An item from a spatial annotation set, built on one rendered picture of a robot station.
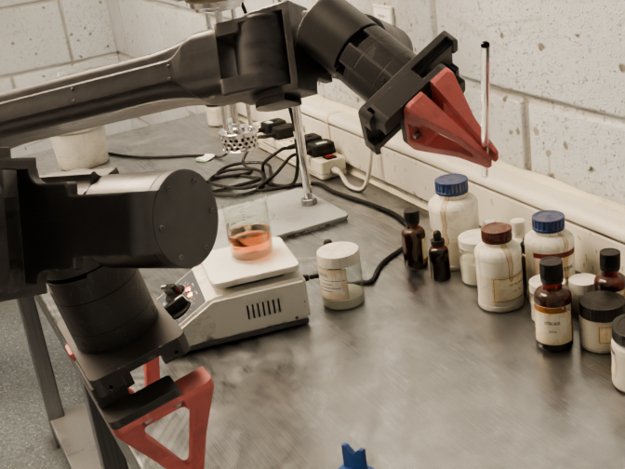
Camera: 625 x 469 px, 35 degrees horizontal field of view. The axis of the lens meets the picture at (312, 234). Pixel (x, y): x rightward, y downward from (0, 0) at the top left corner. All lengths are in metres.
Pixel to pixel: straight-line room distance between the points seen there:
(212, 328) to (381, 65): 0.58
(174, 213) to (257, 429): 0.59
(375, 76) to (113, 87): 0.26
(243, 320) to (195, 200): 0.73
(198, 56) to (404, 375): 0.48
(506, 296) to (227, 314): 0.36
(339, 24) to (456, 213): 0.61
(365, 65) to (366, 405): 0.45
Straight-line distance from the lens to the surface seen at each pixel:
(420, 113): 0.78
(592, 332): 1.19
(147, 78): 0.93
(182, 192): 0.56
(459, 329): 1.27
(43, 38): 3.61
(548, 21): 1.37
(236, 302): 1.28
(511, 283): 1.29
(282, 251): 1.34
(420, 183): 1.66
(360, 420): 1.10
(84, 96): 0.96
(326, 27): 0.84
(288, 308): 1.30
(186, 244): 0.56
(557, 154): 1.41
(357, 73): 0.82
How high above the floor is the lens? 1.34
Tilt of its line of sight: 21 degrees down
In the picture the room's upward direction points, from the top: 8 degrees counter-clockwise
